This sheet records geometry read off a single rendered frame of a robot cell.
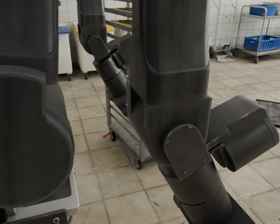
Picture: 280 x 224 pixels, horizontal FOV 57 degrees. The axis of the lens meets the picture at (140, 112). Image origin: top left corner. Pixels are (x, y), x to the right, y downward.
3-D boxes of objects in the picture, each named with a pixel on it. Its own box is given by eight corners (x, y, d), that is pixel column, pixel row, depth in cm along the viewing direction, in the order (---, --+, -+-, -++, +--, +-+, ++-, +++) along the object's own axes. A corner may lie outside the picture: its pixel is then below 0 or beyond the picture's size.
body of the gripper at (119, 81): (127, 84, 76) (115, 63, 72) (141, 95, 68) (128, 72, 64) (108, 96, 75) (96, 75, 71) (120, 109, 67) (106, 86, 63)
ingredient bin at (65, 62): (37, 86, 367) (26, 30, 332) (35, 73, 420) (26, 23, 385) (75, 81, 384) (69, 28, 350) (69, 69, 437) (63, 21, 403)
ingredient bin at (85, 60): (82, 81, 386) (76, 27, 351) (76, 69, 439) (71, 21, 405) (117, 77, 402) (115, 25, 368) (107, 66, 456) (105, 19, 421)
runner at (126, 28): (150, 37, 156) (150, 31, 155) (146, 37, 155) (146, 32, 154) (107, 23, 206) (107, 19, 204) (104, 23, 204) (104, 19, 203)
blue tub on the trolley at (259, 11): (258, 13, 478) (261, 4, 471) (276, 15, 445) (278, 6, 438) (246, 14, 468) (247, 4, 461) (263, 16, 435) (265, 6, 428)
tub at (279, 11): (271, 12, 498) (274, 0, 489) (292, 14, 463) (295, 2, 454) (258, 13, 483) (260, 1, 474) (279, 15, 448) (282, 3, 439)
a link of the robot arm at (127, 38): (79, 33, 65) (85, 41, 58) (119, 10, 66) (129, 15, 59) (102, 72, 72) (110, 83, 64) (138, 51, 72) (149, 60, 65)
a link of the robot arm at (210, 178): (146, 149, 30) (166, 181, 25) (197, 118, 30) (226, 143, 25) (169, 185, 33) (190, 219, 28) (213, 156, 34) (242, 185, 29)
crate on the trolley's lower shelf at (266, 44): (262, 45, 520) (265, 34, 511) (279, 48, 490) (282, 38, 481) (242, 47, 498) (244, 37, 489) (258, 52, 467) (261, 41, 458)
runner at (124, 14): (150, 21, 152) (150, 15, 151) (146, 21, 151) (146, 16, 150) (106, 11, 202) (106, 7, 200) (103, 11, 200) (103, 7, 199)
